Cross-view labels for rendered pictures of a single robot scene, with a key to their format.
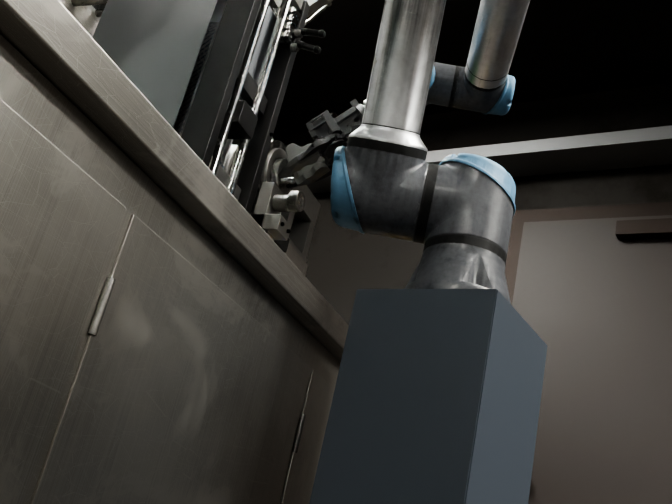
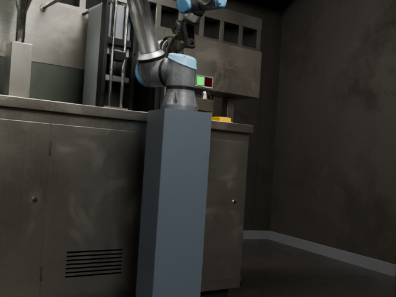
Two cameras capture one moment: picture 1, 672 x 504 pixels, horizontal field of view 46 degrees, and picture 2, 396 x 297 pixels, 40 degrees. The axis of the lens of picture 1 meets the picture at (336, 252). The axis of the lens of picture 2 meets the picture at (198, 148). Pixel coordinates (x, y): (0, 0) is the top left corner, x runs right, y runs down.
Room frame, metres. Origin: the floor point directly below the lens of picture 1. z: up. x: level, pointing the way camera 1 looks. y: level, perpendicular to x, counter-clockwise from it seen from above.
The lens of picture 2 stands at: (-0.81, -1.32, 0.71)
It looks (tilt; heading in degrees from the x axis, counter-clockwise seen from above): 1 degrees up; 30
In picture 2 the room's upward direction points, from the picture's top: 4 degrees clockwise
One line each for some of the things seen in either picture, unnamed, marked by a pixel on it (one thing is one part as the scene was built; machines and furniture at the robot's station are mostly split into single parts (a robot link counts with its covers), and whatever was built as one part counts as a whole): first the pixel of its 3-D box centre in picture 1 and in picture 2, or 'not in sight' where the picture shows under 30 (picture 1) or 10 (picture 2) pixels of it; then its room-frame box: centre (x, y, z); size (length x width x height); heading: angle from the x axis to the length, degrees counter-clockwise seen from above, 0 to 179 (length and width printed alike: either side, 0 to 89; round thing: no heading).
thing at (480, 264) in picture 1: (459, 283); (180, 99); (1.03, -0.18, 0.95); 0.15 x 0.15 x 0.10
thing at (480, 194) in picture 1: (467, 208); (180, 71); (1.03, -0.17, 1.07); 0.13 x 0.12 x 0.14; 84
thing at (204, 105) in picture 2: not in sight; (180, 105); (1.68, 0.23, 1.00); 0.40 x 0.16 x 0.06; 65
